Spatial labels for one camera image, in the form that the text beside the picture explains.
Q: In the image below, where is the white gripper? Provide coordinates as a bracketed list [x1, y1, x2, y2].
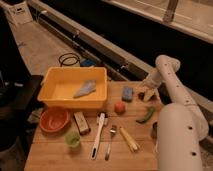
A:
[140, 68, 163, 102]

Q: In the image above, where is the dark red grape bunch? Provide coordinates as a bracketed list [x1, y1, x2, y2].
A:
[138, 92, 145, 101]

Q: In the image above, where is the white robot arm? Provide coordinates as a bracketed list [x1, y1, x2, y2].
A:
[142, 55, 209, 171]

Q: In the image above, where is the red orange bowl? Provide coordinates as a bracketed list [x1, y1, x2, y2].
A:
[39, 106, 70, 133]

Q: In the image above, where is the green pepper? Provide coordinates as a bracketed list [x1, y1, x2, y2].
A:
[136, 106, 156, 124]

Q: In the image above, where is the red tomato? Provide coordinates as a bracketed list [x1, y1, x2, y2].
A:
[114, 101, 126, 114]

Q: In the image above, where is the metal fork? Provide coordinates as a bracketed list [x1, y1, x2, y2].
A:
[105, 125, 117, 161]

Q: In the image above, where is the light blue cloth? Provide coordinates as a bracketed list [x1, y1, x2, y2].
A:
[74, 80, 96, 98]

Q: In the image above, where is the blue object on floor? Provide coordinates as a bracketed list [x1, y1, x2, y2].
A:
[80, 59, 95, 67]

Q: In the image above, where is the wooden block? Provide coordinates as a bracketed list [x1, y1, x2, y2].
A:
[74, 112, 91, 135]

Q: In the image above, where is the yellow plastic tub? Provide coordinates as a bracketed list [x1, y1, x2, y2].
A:
[37, 67, 107, 109]

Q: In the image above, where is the green plastic cup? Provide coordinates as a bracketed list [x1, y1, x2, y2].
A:
[65, 131, 80, 149]

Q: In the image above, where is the black side furniture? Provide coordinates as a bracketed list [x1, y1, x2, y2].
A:
[0, 7, 43, 155]

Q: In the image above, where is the white box on floor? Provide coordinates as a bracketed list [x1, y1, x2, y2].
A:
[8, 1, 33, 26]

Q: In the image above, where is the white handled brush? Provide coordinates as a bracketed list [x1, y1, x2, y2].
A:
[91, 113, 105, 160]

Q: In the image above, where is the black cable coil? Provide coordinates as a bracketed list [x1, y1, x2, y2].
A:
[58, 52, 81, 68]

